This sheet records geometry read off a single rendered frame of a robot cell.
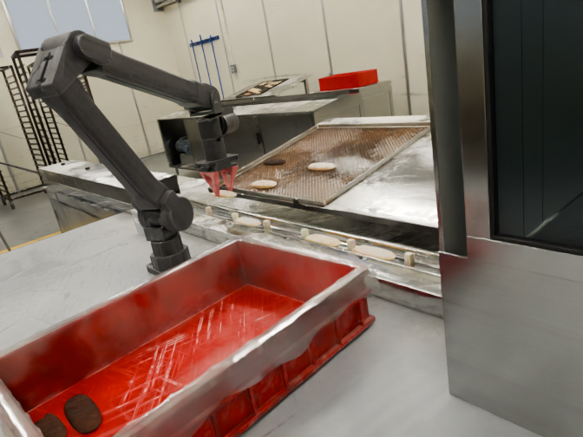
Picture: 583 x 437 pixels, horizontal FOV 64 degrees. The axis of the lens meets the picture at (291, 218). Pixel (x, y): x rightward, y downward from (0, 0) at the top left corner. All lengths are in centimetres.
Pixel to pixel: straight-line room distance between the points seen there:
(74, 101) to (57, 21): 760
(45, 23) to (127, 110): 172
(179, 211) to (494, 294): 73
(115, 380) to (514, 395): 55
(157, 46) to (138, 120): 136
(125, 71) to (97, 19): 770
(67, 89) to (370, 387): 69
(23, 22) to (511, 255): 816
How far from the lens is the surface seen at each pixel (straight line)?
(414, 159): 125
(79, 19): 862
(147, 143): 879
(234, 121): 128
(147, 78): 106
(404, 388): 64
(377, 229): 112
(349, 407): 62
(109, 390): 77
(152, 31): 905
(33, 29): 840
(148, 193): 102
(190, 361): 76
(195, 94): 116
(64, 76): 91
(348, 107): 424
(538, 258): 47
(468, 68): 45
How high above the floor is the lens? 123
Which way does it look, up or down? 19 degrees down
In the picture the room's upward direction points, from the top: 10 degrees counter-clockwise
